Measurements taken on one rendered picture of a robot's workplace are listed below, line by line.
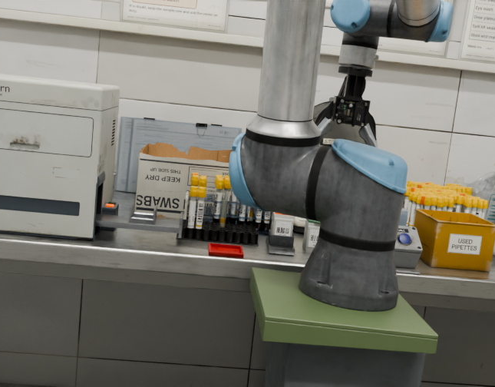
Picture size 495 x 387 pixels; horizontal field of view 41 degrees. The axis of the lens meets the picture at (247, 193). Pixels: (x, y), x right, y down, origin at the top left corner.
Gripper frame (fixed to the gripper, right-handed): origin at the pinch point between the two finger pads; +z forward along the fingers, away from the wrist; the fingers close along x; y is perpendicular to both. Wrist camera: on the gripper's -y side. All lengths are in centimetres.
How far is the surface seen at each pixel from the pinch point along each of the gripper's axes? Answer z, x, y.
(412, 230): 10.8, 15.7, 10.8
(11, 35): -18, -91, -40
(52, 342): 69, -71, -42
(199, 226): 17.1, -27.5, 8.2
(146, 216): 16.0, -38.3, 11.5
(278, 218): 12.5, -11.4, 10.2
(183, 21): -29, -45, -45
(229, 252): 19.6, -20.3, 16.1
